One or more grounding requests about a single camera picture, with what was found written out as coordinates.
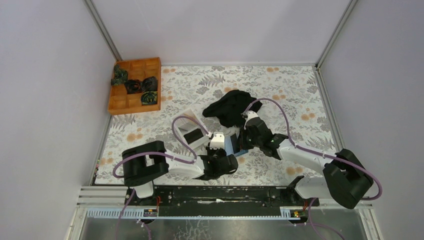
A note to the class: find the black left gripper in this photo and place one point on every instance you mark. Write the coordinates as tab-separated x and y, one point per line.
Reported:
220	151

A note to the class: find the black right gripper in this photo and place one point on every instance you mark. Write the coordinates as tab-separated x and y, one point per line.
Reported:
242	144

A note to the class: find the blue leather card holder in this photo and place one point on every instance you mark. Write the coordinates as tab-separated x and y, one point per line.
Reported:
232	146

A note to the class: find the black card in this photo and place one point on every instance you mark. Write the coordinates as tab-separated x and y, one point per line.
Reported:
193	135

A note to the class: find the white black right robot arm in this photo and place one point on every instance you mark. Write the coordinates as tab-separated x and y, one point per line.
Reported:
340	176

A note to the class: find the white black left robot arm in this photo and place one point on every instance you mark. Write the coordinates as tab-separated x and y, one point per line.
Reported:
143	164

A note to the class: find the white plastic card box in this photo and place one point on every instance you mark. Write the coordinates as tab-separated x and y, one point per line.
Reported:
189	127

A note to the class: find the floral patterned table mat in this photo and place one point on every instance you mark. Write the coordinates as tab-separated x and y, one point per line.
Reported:
292	104

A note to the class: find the black crumpled cloth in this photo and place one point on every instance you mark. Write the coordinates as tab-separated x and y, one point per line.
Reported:
229	108

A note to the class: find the dark rolled sock bottom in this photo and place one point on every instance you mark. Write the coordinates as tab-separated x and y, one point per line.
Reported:
149	98

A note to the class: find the dark rolled sock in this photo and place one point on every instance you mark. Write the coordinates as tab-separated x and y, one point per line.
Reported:
149	84
133	86
149	98
120	76

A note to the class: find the dark rolled sock right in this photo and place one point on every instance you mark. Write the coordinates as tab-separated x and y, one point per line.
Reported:
149	84

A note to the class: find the wooden compartment tray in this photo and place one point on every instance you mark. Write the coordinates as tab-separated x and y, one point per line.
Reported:
120	102

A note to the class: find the dark rolled sock middle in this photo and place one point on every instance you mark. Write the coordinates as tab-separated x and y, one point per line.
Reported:
133	86

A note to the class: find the dark rolled sock top left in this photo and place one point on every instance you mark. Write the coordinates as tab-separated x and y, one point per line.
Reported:
120	76

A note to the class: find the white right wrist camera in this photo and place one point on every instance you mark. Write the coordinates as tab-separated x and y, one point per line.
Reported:
249	115

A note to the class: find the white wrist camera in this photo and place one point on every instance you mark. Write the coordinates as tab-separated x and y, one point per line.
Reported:
249	115
217	141

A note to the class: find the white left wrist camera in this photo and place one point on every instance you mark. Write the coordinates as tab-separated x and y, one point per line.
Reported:
217	141

